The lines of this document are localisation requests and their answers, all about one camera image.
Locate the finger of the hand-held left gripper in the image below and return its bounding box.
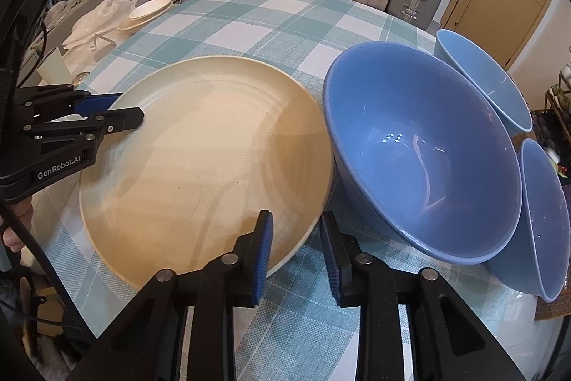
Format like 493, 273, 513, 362
89, 107, 145, 137
67, 92, 124, 115

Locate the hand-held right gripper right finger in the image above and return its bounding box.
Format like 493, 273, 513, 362
320, 211, 527, 381

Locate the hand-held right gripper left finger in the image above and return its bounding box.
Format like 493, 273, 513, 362
78, 209, 274, 381

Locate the blue bowl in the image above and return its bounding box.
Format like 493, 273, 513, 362
488, 137, 571, 304
322, 42, 522, 265
435, 29, 534, 136

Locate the person's left hand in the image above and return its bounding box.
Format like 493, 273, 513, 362
0, 202, 35, 256

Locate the small cream plate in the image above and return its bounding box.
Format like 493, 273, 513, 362
117, 12, 150, 32
129, 0, 172, 19

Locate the white plastic bag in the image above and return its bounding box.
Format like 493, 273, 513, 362
62, 0, 148, 49

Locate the beige sofa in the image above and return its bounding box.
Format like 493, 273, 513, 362
40, 0, 121, 34

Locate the wooden shoe rack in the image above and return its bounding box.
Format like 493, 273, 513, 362
533, 46, 571, 167

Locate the white wire stand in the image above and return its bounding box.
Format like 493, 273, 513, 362
90, 34, 116, 52

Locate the black cable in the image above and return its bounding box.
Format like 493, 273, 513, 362
0, 198, 96, 344

